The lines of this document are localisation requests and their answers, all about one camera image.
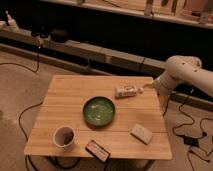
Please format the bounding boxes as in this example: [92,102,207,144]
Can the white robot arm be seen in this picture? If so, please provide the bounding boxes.
[152,55,213,97]

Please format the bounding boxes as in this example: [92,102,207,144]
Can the green ceramic bowl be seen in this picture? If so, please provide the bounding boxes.
[82,96,116,127]

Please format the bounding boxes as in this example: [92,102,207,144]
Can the wooden table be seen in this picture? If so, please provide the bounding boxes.
[24,75,172,160]

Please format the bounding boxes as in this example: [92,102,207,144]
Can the beige sponge block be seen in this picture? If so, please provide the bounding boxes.
[131,124,153,145]

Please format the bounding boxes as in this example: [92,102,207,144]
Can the black labelled rectangular box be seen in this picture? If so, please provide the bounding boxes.
[85,140,110,163]

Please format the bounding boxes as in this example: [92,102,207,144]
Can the white cup with brown contents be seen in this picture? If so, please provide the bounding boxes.
[53,126,75,148]

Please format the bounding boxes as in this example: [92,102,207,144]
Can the black power adapter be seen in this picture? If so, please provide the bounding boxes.
[183,136,199,147]

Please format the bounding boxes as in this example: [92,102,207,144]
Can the black cable on left floor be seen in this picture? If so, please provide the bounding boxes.
[0,44,44,171]

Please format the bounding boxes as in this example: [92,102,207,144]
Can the black cables on right floor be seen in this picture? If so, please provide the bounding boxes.
[162,87,213,171]

